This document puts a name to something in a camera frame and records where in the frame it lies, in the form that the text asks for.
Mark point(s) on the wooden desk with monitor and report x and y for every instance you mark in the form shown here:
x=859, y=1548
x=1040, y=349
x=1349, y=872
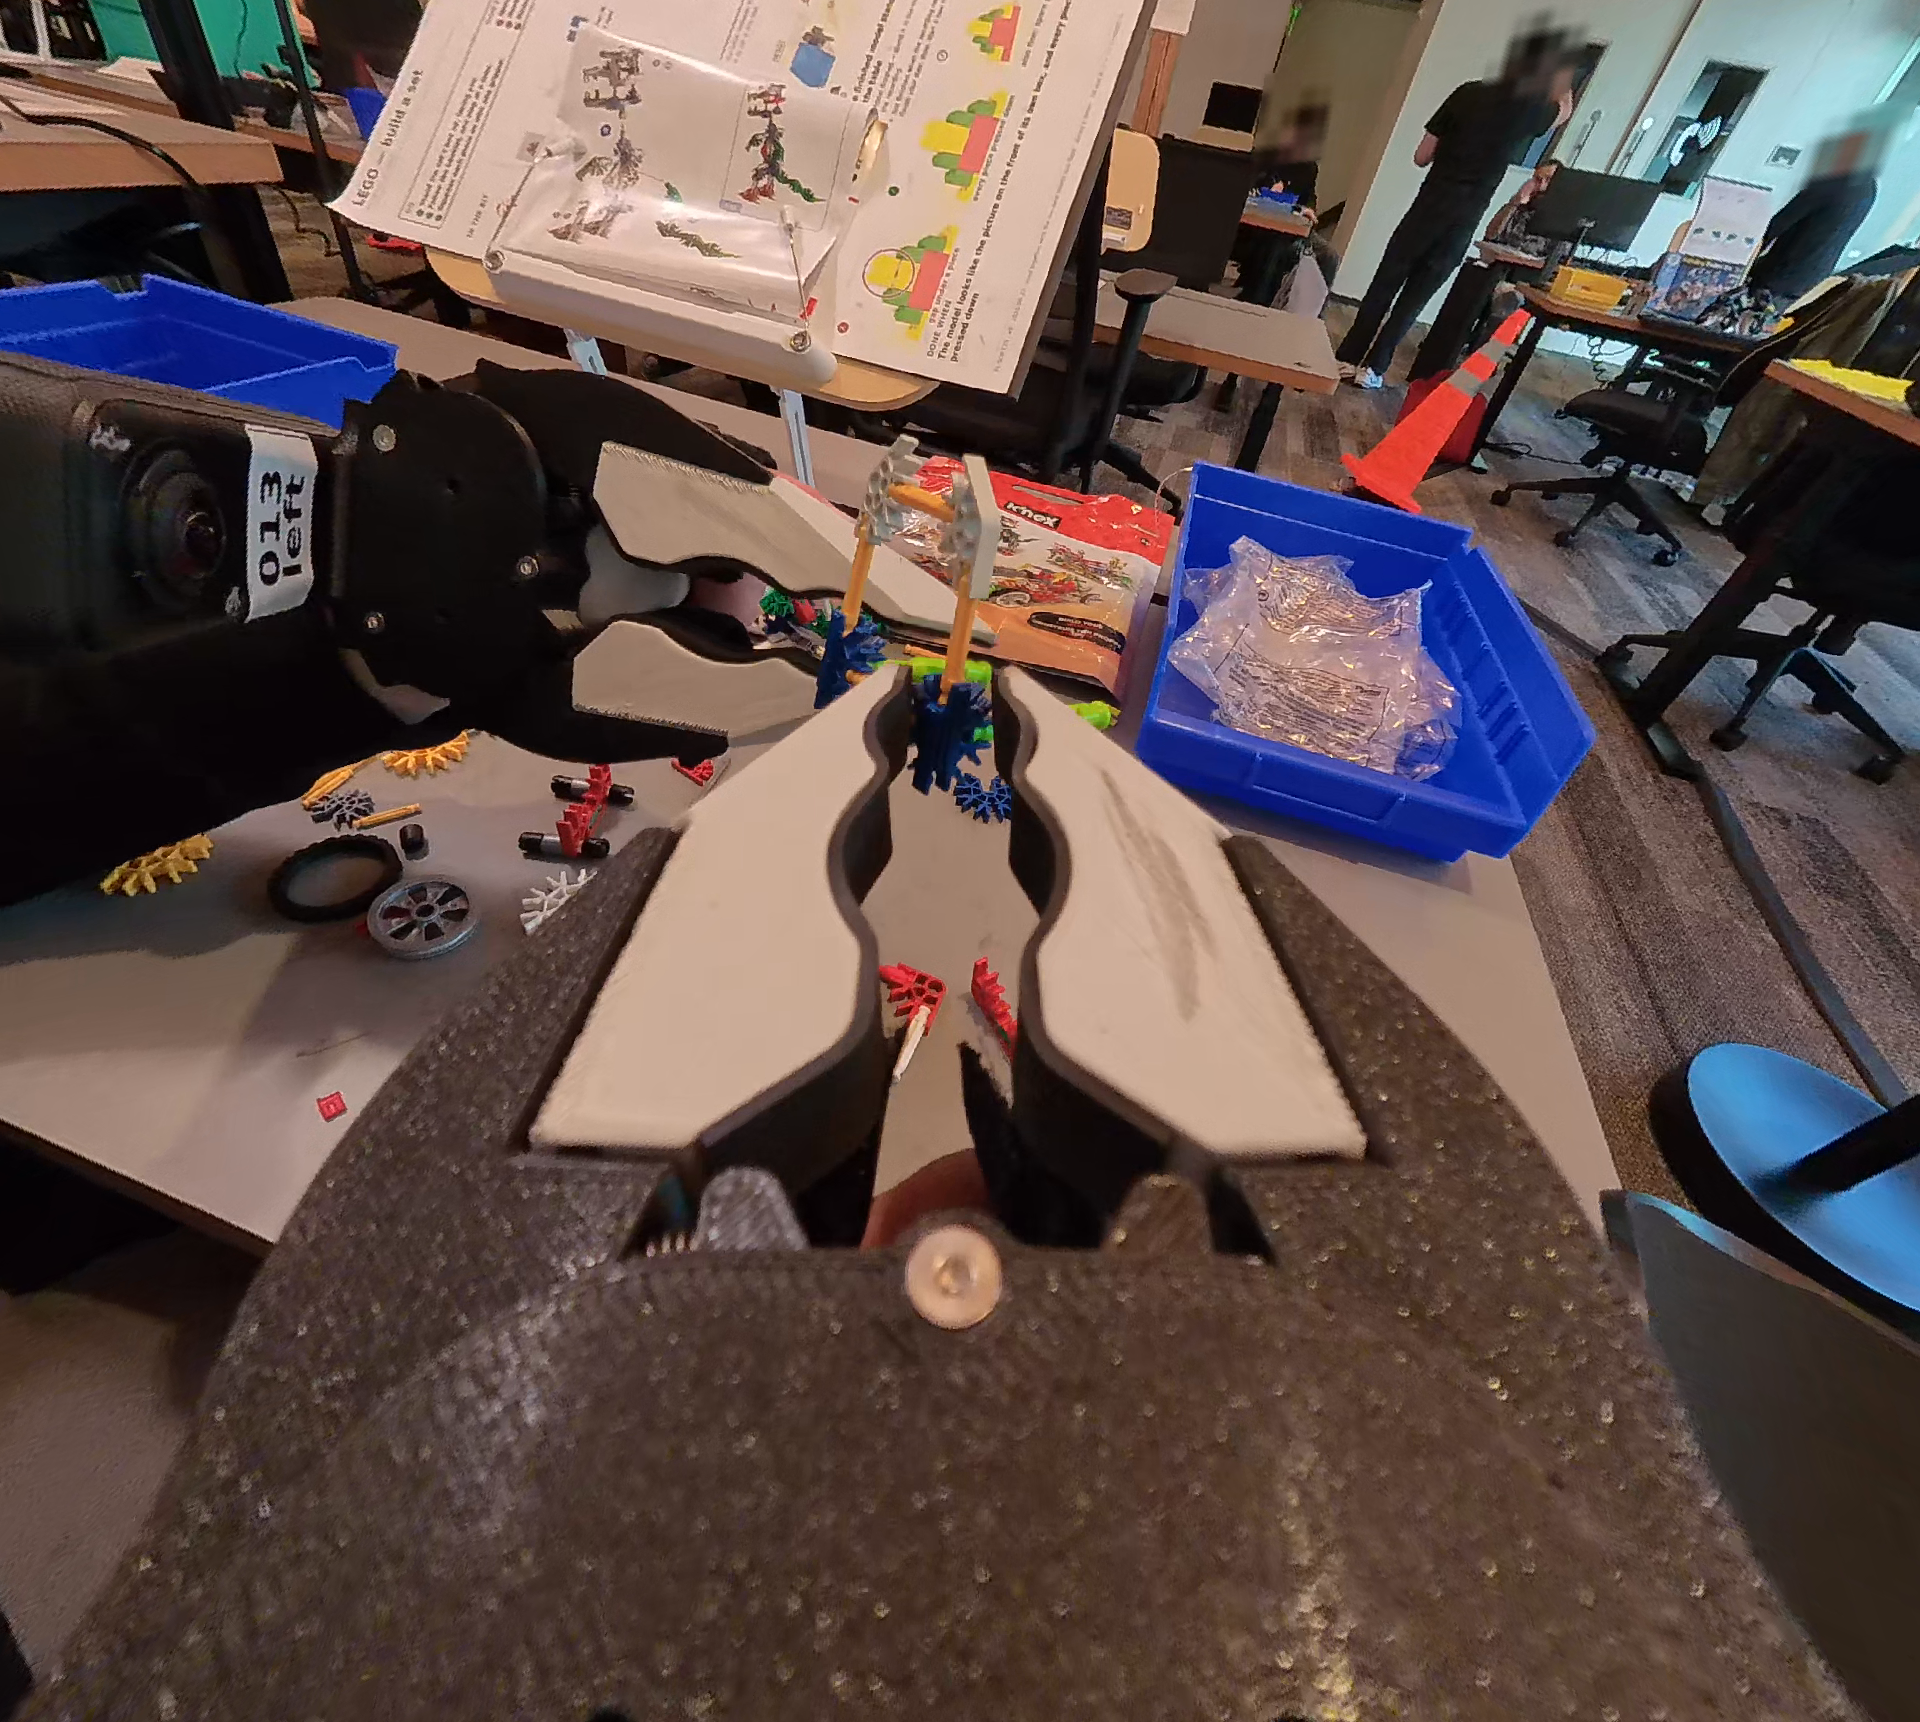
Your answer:
x=1650, y=316

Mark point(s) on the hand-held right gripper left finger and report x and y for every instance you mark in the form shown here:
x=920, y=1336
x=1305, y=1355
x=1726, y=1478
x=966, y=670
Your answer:
x=704, y=1003

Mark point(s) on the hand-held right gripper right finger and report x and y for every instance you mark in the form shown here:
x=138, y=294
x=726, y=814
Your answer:
x=1201, y=1003

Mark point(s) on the crumpled clear plastic bags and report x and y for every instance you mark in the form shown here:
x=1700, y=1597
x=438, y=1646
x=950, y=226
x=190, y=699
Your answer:
x=1319, y=655

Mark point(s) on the grey toy wheel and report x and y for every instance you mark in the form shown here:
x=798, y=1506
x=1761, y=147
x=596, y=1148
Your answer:
x=423, y=922

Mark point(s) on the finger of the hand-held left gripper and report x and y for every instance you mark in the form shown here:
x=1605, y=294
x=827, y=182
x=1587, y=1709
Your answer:
x=720, y=524
x=660, y=680

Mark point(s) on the blue snowflake connector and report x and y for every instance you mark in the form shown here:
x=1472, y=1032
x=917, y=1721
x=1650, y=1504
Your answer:
x=980, y=796

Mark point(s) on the yellow snowflake connector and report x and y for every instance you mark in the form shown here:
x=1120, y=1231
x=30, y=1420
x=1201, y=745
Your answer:
x=156, y=866
x=423, y=755

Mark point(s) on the dark stand pole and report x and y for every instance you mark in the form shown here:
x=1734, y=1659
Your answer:
x=171, y=26

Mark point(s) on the colourful rod connector toy model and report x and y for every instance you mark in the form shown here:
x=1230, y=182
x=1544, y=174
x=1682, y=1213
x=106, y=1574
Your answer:
x=950, y=726

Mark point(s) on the blue plastic bin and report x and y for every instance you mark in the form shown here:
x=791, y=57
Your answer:
x=1533, y=730

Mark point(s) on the orange traffic cone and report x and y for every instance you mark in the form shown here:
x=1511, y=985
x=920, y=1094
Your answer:
x=1450, y=401

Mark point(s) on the tan office chair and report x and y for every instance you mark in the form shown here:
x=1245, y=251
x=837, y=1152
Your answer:
x=1131, y=191

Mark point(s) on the white snowflake connector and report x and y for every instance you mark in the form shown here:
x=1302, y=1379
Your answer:
x=557, y=898

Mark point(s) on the person's left forearm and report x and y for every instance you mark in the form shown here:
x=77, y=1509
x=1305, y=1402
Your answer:
x=148, y=779

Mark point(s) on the yellow connector piece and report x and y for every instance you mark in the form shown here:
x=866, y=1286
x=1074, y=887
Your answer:
x=1096, y=714

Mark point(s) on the toy packaging bag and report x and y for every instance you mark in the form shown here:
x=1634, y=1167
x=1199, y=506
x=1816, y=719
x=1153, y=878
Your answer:
x=1066, y=583

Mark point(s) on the blue bin with square tag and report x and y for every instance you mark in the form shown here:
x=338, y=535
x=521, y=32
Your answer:
x=181, y=344

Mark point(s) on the folded instruction leaflet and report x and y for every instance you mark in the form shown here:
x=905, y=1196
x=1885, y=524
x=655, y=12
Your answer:
x=674, y=147

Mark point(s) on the red connector with white rod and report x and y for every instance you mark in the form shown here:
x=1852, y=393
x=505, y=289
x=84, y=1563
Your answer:
x=912, y=985

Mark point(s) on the black toy tyre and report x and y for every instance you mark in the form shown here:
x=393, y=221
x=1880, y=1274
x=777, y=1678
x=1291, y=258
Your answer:
x=292, y=887

